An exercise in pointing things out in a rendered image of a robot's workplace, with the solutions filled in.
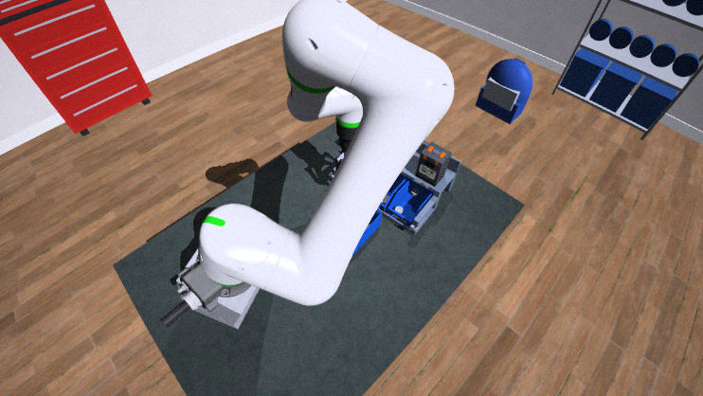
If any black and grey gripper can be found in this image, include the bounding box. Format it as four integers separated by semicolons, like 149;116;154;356
335;137;351;172

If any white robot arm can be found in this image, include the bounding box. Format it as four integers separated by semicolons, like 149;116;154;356
160;0;454;328

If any grey low shelf rack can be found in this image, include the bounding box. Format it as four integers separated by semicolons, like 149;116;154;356
377;142;461;235

